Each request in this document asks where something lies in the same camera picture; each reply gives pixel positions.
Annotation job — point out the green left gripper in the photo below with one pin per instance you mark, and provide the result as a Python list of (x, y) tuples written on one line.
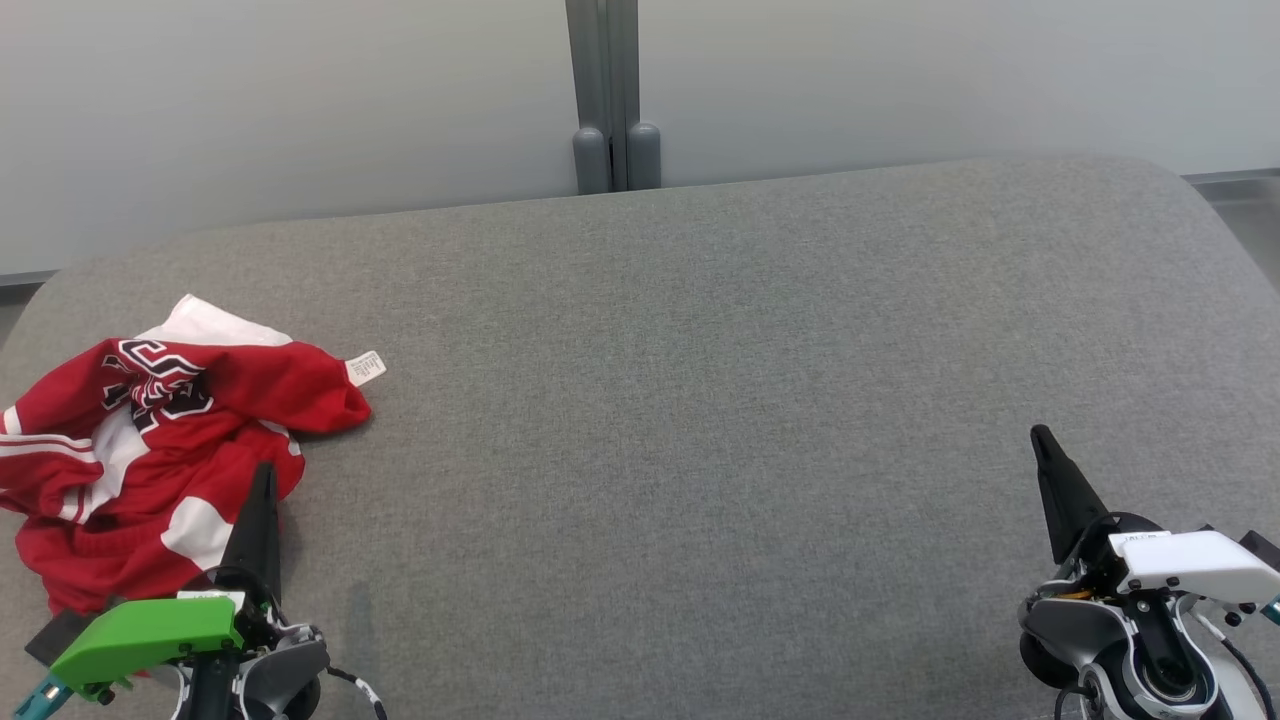
[(150, 630)]

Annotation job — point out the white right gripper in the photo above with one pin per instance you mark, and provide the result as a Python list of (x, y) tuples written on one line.
[(1190, 562)]

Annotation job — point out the red jersey with black lettering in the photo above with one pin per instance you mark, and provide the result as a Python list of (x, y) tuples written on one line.
[(250, 385)]

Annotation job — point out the red shorts with white patches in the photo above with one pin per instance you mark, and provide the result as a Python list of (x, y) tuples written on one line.
[(110, 555)]

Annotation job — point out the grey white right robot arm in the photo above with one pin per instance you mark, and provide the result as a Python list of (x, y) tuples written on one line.
[(1120, 650)]

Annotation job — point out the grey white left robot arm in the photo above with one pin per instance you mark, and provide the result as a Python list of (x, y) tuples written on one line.
[(285, 675)]

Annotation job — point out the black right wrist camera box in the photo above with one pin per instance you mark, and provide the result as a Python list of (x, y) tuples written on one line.
[(1262, 548)]

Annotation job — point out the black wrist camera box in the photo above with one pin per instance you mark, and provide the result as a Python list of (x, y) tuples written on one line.
[(1262, 548), (58, 638)]

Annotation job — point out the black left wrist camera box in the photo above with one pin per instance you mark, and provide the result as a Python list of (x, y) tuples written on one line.
[(58, 638)]

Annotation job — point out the grey double partition post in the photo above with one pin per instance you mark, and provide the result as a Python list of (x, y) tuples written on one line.
[(605, 90)]

